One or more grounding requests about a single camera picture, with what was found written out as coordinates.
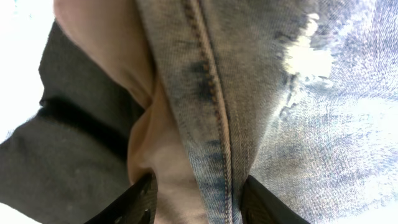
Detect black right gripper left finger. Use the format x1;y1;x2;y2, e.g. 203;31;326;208
85;174;158;224

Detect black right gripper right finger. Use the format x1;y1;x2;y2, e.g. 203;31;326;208
240;175;309;224

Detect light blue denim jeans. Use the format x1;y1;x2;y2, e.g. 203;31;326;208
137;0;397;223

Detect black garment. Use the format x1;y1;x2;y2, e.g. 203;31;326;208
1;24;142;223

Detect grey shorts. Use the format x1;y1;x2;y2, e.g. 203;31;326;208
53;0;208;223

